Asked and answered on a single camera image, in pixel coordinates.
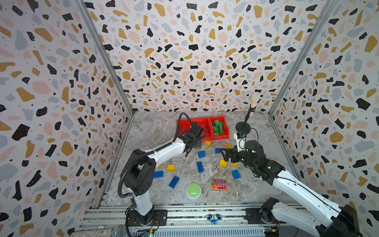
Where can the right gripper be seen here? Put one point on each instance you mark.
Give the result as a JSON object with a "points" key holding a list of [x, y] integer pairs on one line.
{"points": [[232, 151]]}

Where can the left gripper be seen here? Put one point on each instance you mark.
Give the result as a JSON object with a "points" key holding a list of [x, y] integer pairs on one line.
{"points": [[200, 143]]}

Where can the dark green long brick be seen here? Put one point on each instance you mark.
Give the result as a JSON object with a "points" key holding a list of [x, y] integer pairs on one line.
{"points": [[216, 130]]}

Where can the yellow square brick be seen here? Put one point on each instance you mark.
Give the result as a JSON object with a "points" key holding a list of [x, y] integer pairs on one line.
{"points": [[170, 168], [222, 163]]}

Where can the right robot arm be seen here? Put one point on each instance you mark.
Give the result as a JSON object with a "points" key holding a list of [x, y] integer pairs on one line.
{"points": [[322, 218]]}

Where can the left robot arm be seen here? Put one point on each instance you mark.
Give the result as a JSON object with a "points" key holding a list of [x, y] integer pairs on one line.
{"points": [[137, 175]]}

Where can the left red bin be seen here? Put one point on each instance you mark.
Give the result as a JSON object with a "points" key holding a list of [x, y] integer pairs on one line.
{"points": [[182, 126]]}

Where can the red bin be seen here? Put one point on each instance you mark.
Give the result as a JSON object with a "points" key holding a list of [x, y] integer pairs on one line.
{"points": [[182, 126], [204, 123], [226, 132]]}

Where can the blue square brick centre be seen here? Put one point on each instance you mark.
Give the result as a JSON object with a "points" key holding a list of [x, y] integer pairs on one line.
{"points": [[201, 154]]}

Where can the blue square brick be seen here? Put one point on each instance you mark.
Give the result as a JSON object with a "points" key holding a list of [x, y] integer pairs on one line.
{"points": [[201, 154], [235, 174]]}

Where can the middle red bin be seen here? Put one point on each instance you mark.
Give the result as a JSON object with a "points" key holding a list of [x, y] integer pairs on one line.
{"points": [[204, 123]]}

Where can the blue square brick front right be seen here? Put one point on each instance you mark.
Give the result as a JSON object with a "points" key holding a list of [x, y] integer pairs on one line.
{"points": [[235, 174]]}

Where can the right red bin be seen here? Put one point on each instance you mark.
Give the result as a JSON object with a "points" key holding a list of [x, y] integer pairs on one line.
{"points": [[226, 132]]}

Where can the blue long brick centre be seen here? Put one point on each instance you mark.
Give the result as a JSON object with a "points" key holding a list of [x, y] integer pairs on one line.
{"points": [[200, 167]]}

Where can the blue long brick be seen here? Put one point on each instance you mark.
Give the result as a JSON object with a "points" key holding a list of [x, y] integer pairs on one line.
{"points": [[174, 182], [200, 167]]}

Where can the colourful card box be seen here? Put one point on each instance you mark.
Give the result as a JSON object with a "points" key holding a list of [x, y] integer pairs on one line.
{"points": [[219, 185]]}

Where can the blue long brick front left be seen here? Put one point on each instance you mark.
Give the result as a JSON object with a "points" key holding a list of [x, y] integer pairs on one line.
{"points": [[174, 182]]}

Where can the green push button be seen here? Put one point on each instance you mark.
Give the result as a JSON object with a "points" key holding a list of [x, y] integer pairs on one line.
{"points": [[193, 191]]}

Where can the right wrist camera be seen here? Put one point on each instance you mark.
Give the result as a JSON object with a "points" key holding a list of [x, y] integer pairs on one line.
{"points": [[240, 138]]}

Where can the blue clip on rail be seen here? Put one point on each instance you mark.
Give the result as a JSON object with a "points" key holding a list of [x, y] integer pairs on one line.
{"points": [[214, 218]]}

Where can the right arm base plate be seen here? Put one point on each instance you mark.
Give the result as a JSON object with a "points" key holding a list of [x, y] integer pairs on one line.
{"points": [[259, 216]]}

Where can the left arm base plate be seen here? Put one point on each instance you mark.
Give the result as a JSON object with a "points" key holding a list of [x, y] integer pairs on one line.
{"points": [[154, 217]]}

